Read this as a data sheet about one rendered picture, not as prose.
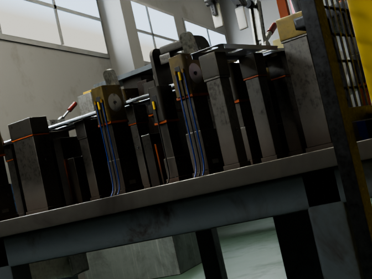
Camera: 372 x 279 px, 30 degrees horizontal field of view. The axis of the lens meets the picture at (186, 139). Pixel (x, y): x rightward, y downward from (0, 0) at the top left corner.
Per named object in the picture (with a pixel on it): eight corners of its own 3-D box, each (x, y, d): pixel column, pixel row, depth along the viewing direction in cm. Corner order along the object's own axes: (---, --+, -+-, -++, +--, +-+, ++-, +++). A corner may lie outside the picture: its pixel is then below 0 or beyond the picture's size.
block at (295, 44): (305, 153, 180) (274, 20, 182) (319, 150, 186) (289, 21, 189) (333, 146, 175) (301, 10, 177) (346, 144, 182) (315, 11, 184)
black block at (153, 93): (160, 186, 203) (139, 89, 204) (180, 182, 210) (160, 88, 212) (174, 184, 199) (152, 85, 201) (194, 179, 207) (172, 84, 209)
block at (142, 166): (141, 189, 235) (124, 107, 237) (154, 186, 241) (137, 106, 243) (150, 187, 233) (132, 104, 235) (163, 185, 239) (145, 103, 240)
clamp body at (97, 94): (105, 199, 214) (82, 90, 216) (130, 193, 224) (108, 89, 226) (120, 195, 210) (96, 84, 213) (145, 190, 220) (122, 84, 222)
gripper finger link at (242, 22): (234, 9, 217) (236, 9, 217) (239, 30, 216) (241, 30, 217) (242, 5, 215) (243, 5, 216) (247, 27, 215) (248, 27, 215)
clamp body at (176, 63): (186, 181, 191) (159, 59, 193) (210, 175, 200) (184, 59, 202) (205, 176, 187) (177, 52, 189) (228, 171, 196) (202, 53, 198)
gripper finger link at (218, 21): (219, 3, 205) (217, 3, 204) (224, 25, 204) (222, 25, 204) (211, 6, 207) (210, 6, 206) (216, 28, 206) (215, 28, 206)
